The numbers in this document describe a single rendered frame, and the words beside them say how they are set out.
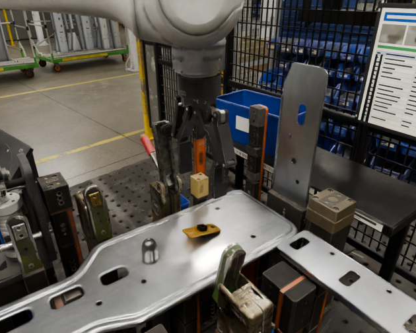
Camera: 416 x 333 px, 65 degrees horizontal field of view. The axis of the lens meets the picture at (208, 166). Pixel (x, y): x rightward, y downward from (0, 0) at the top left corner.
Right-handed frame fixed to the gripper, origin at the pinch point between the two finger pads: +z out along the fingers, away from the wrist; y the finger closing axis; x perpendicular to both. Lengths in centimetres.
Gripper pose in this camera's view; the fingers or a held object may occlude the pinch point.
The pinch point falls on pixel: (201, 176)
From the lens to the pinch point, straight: 66.1
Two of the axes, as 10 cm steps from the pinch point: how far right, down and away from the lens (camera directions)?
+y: 5.8, 3.7, -7.3
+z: 0.1, 8.9, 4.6
